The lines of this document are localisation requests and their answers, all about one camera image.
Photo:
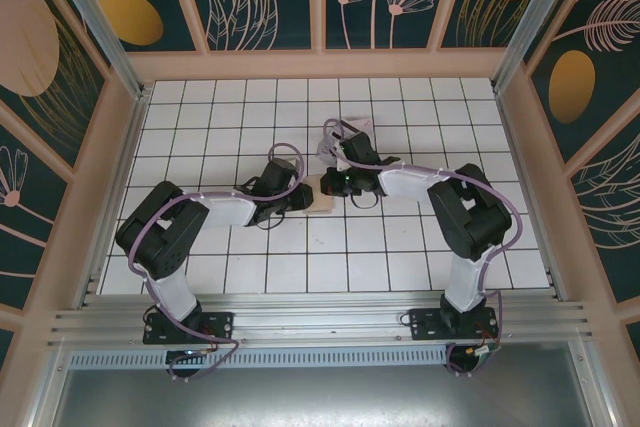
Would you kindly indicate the tan card holder grey pockets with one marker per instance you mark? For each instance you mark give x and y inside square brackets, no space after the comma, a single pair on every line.
[320,204]

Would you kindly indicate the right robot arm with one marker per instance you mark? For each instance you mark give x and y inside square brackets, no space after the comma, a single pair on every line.
[470,217]

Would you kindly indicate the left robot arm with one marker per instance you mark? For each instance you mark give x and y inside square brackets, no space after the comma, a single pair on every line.
[160,232]

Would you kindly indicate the grey metal sheet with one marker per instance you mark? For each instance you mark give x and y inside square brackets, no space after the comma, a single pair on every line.
[320,397]

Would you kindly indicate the green circuit board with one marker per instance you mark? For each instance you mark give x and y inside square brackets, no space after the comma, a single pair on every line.
[481,351]

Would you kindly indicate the aluminium frame beam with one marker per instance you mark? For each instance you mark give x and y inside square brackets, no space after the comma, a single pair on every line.
[320,319]

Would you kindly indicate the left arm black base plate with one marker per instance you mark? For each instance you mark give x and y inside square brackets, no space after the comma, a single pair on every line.
[220,322]

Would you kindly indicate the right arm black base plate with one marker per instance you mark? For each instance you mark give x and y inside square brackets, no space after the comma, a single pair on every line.
[425,324]

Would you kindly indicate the aluminium side rail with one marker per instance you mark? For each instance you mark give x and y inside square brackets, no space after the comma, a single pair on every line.
[114,197]
[530,197]

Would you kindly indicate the aluminium corner post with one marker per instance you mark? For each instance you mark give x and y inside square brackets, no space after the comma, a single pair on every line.
[540,22]
[97,22]

